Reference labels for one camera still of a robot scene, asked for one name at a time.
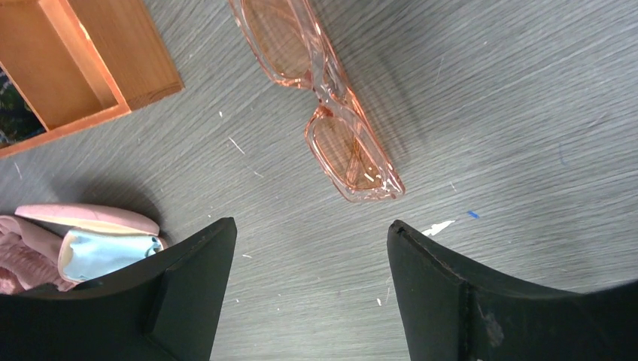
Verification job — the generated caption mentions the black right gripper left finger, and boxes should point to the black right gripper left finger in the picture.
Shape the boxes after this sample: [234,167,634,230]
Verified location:
[1,217,237,360]

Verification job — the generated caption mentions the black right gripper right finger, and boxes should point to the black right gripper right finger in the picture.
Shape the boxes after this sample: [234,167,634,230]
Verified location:
[387,220,637,360]

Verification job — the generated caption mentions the light blue cleaning cloth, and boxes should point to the light blue cleaning cloth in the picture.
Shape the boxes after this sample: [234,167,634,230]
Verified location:
[58,229,165,283]

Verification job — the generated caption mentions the pink glasses case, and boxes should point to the pink glasses case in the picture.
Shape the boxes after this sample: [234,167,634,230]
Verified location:
[14,203,168,284]

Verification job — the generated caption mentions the pink transparent sunglasses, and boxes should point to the pink transparent sunglasses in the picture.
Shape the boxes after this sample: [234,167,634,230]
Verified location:
[229,0,406,202]

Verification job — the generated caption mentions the pink shorts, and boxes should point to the pink shorts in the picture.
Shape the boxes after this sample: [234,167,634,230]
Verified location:
[1,216,74,295]

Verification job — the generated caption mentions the orange wooden divider tray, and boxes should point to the orange wooden divider tray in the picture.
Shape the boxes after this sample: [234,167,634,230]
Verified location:
[1,1,184,157]

